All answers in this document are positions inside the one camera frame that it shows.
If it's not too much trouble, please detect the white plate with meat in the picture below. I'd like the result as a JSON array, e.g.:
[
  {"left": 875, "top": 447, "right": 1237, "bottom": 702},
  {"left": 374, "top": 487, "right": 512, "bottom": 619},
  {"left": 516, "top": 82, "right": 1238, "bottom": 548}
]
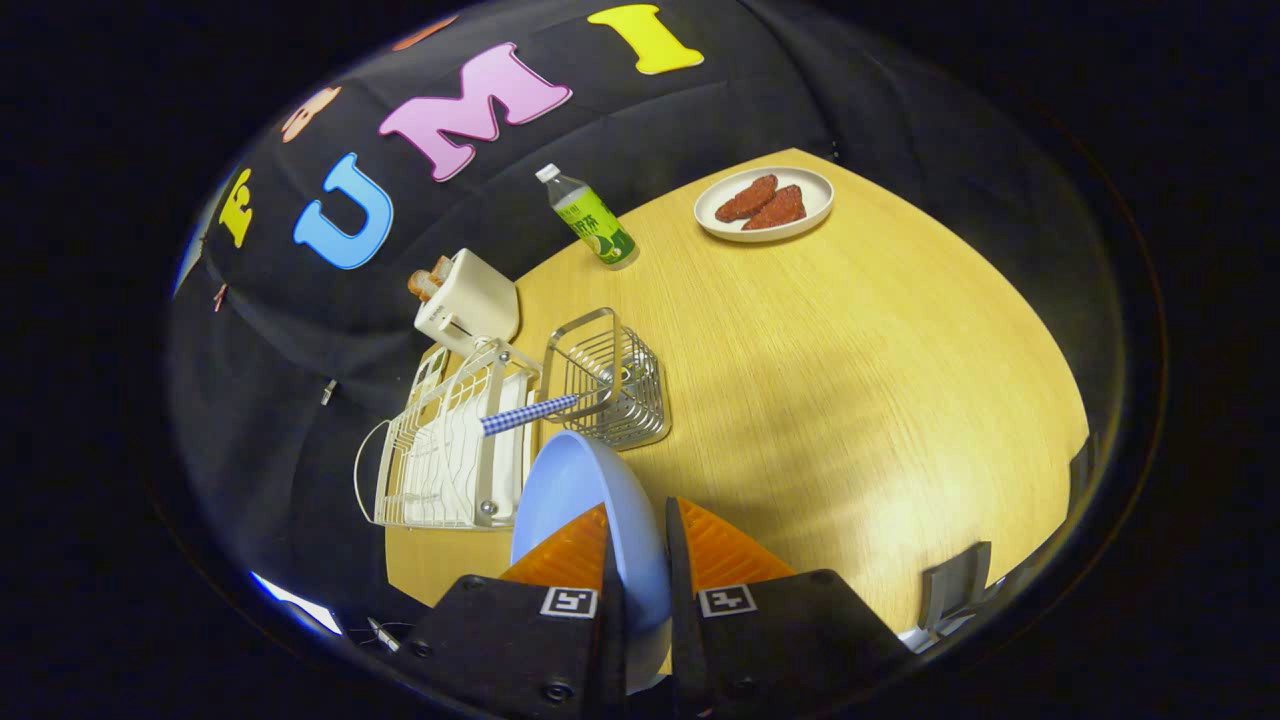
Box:
[{"left": 694, "top": 166, "right": 835, "bottom": 244}]

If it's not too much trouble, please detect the green label drink bottle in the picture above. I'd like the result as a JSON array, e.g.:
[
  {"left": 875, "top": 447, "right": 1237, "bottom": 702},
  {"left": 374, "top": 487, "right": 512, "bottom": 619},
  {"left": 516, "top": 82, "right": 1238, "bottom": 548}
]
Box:
[{"left": 535, "top": 163, "right": 640, "bottom": 271}]

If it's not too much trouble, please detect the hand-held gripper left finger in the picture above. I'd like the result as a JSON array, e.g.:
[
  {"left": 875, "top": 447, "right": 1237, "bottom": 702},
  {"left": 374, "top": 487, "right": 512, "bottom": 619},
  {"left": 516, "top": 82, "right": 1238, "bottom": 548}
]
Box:
[{"left": 395, "top": 503, "right": 629, "bottom": 720}]

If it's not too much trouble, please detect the black backdrop cloth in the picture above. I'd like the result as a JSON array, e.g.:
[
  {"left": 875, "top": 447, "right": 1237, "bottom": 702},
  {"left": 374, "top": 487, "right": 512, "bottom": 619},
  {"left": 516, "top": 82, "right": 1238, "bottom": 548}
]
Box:
[{"left": 165, "top": 0, "right": 1141, "bottom": 601}]

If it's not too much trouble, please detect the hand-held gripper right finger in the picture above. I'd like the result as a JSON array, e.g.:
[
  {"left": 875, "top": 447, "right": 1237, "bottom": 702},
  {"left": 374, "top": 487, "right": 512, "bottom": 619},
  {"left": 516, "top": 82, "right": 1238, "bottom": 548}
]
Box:
[{"left": 664, "top": 497, "right": 907, "bottom": 720}]

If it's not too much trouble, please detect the metal wire basket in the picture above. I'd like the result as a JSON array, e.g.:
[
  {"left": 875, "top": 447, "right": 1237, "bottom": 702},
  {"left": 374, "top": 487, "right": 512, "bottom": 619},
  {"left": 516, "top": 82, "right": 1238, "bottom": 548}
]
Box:
[{"left": 540, "top": 308, "right": 673, "bottom": 451}]

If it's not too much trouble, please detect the white toaster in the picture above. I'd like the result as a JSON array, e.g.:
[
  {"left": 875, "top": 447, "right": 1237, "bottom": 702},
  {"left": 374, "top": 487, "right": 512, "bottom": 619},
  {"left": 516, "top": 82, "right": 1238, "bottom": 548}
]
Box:
[{"left": 413, "top": 248, "right": 521, "bottom": 357}]

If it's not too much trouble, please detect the red meat slice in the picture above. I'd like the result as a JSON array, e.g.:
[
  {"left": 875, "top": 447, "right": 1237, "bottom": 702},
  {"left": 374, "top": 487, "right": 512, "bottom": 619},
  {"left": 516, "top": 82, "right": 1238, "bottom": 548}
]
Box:
[
  {"left": 714, "top": 175, "right": 779, "bottom": 223},
  {"left": 742, "top": 184, "right": 807, "bottom": 232}
]

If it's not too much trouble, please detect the divided condiment dish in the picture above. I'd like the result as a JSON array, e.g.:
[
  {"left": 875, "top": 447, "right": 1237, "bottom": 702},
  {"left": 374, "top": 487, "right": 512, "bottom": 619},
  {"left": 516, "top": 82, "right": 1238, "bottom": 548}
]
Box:
[{"left": 410, "top": 345, "right": 453, "bottom": 401}]

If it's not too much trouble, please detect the grey chair frame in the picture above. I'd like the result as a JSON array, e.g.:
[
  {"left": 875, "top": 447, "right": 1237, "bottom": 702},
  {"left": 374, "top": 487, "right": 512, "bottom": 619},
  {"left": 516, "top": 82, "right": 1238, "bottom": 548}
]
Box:
[{"left": 918, "top": 540, "right": 993, "bottom": 633}]

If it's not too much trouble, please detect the white wire dish rack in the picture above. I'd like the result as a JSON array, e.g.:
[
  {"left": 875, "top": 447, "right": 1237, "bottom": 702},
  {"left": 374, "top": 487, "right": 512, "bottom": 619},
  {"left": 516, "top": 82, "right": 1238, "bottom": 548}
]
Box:
[{"left": 355, "top": 338, "right": 543, "bottom": 531}]

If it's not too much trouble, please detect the blue checked handle spoon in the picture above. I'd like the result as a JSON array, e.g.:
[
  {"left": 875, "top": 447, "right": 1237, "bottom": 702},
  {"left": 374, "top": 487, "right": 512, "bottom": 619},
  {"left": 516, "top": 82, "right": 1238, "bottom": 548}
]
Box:
[{"left": 480, "top": 394, "right": 583, "bottom": 437}]

